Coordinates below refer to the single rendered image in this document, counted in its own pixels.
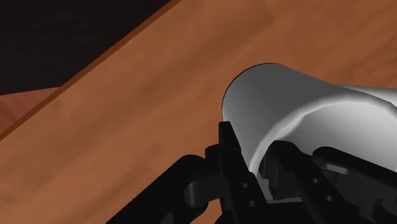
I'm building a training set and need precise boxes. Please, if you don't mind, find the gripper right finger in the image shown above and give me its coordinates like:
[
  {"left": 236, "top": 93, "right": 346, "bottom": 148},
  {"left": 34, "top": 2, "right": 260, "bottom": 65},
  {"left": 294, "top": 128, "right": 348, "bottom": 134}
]
[{"left": 258, "top": 140, "right": 397, "bottom": 224}]

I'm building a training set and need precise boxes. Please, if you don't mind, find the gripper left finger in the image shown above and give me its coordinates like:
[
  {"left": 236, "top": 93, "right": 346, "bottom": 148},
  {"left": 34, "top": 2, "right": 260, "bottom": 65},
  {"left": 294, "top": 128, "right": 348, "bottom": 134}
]
[{"left": 105, "top": 120, "right": 268, "bottom": 224}]

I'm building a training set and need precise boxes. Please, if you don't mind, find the white cup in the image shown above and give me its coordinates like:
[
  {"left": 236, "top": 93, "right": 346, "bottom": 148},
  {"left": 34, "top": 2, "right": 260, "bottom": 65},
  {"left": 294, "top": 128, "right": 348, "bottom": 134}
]
[{"left": 221, "top": 62, "right": 397, "bottom": 202}]

